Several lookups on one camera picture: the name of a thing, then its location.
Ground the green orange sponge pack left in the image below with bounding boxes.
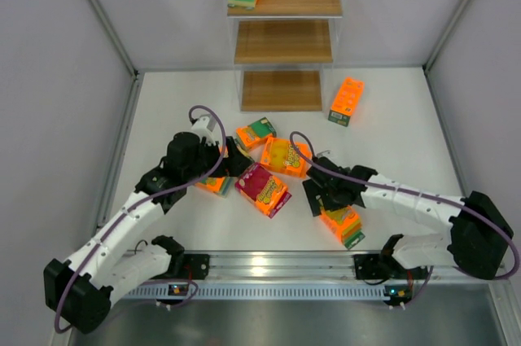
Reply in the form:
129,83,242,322
195,177,234,198

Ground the orange sponge box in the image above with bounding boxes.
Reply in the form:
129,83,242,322
328,77,365,127

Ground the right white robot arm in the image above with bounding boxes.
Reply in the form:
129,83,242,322
306,156,514,280

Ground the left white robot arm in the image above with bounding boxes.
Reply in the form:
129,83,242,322
43,132,253,334

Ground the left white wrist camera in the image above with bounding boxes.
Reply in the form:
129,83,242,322
190,115,216,145

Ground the clear acrylic shelf unit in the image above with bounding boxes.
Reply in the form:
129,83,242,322
224,0,347,112

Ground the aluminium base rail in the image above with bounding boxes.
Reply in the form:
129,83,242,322
64,248,510,301

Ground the orange yellow sponge pack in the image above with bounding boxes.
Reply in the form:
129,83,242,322
224,143,251,159

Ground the small green orange sponge pack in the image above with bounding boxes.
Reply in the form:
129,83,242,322
235,117,277,151

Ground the pink Scrub Mommy box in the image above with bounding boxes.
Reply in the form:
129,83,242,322
234,163,291,218

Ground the orange Scrub Daddy box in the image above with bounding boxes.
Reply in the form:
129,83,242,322
260,137,312,178

